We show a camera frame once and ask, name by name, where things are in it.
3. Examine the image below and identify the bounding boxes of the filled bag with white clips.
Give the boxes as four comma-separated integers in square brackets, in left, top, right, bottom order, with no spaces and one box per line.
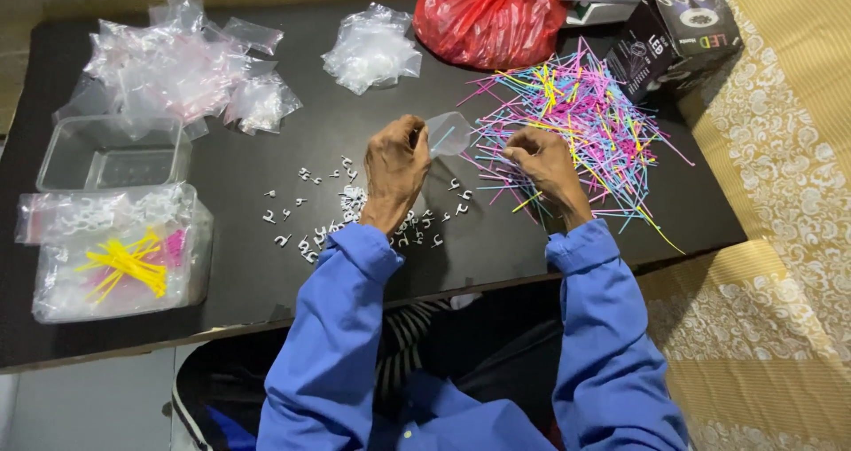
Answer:
[15,185,195,246]

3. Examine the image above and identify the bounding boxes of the pile of colourful cable ties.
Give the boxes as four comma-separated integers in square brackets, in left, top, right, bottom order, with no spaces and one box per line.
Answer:
[456,36,696,255]

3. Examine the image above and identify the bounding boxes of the black lamp carton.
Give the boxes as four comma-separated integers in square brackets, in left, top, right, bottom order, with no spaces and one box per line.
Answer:
[604,0,743,104]

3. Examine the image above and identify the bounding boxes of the white and green box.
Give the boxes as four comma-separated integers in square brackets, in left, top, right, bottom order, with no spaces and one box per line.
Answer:
[564,1,638,27]

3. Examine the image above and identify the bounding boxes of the red plastic bag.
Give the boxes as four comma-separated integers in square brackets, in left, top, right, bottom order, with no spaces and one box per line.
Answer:
[413,0,568,71]

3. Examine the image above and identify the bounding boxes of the heap of red-striped zip bags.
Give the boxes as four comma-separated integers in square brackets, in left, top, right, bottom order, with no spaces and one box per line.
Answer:
[52,0,285,141]

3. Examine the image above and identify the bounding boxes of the person's dark trousers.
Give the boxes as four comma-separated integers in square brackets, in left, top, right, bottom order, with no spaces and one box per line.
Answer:
[172,280,566,451]

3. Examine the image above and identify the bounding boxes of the zip bag with white clips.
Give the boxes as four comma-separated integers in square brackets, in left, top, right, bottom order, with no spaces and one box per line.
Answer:
[225,72,304,137]

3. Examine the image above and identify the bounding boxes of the scatter of white cable clips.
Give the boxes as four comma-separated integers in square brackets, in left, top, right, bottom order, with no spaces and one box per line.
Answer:
[262,156,474,265]

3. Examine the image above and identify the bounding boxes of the empty clear plastic container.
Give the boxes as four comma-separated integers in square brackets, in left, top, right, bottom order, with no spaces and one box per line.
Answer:
[36,114,193,193]

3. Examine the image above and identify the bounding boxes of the cream patterned floor mat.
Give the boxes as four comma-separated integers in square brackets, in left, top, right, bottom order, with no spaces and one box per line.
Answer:
[638,0,851,451]

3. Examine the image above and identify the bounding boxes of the person's right hand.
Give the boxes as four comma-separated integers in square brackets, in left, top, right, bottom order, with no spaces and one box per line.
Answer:
[501,125,586,222]

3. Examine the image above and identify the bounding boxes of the person's left hand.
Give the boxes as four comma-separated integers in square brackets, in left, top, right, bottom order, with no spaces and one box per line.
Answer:
[359,114,433,228]

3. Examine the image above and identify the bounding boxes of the small clear plastic zip bag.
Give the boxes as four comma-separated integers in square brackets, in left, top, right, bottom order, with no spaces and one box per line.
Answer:
[424,111,473,158]

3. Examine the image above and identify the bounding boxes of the heap of clear zip bags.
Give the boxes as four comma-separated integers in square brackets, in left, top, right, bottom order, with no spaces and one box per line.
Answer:
[321,2,424,96]

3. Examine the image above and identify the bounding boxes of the clear container of filled bags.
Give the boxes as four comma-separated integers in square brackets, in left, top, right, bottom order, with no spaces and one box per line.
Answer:
[31,184,215,325]

